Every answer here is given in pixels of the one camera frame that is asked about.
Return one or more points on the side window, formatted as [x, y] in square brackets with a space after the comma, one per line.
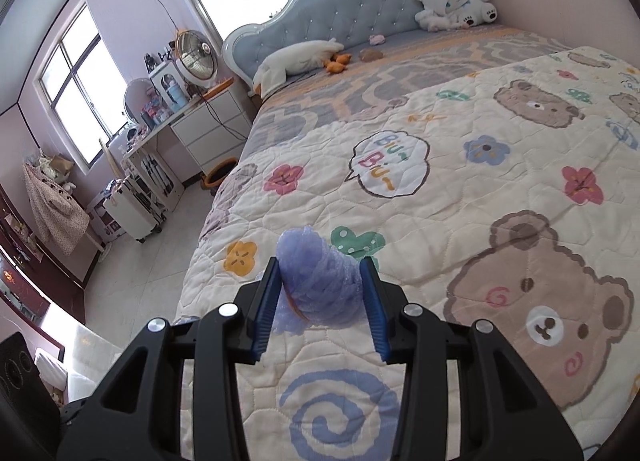
[82, 89]

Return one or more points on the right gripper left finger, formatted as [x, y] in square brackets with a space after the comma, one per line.
[135, 412]

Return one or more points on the white rolling cart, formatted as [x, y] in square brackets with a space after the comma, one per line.
[132, 210]

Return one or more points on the bed with cartoon quilt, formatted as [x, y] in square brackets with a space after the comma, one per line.
[492, 174]

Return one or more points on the orange rimmed small bin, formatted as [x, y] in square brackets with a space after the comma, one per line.
[216, 176]

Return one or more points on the white cosmetic cabinet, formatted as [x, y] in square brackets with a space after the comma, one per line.
[169, 83]

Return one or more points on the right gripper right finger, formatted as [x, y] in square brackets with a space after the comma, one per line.
[505, 412]

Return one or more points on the blue tufted headboard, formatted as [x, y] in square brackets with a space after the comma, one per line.
[350, 22]

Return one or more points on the small brown plush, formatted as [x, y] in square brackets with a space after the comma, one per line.
[370, 55]

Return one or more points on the purple foam net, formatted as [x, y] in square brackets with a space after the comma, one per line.
[321, 286]

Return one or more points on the round vanity mirror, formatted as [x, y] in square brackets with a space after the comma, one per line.
[136, 97]

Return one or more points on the white goose plush pillow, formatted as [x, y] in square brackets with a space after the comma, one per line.
[294, 59]

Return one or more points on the white desk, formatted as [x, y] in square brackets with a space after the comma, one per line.
[161, 160]

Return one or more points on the white nightstand drawers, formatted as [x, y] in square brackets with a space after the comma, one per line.
[214, 130]

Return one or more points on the electric fan heater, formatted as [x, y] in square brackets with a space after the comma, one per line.
[196, 59]

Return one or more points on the small pink plush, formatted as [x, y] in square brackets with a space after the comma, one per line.
[376, 39]

